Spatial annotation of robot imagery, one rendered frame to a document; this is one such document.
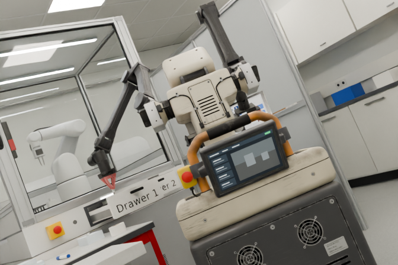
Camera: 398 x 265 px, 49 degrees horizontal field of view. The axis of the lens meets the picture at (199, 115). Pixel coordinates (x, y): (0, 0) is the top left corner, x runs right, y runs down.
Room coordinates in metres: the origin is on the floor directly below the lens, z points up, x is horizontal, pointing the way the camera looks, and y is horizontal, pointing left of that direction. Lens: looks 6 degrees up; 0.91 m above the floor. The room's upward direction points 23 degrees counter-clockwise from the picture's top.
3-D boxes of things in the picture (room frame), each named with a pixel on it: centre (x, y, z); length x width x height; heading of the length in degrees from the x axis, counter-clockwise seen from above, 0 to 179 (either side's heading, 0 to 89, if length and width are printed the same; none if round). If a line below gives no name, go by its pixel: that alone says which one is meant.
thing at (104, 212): (2.34, 0.57, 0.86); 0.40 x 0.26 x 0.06; 38
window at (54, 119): (2.48, 0.62, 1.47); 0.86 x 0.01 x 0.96; 128
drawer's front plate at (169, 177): (2.62, 0.39, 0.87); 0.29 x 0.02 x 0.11; 128
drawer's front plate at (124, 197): (2.18, 0.44, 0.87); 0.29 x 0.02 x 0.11; 128
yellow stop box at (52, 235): (2.21, 0.89, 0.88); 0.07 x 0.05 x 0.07; 128
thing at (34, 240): (2.84, 0.90, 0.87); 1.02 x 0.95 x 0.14; 128
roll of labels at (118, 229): (1.95, 0.52, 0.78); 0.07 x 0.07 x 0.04
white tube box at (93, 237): (2.09, 0.70, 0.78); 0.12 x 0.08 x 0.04; 39
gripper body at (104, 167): (2.22, 0.54, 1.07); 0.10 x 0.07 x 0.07; 36
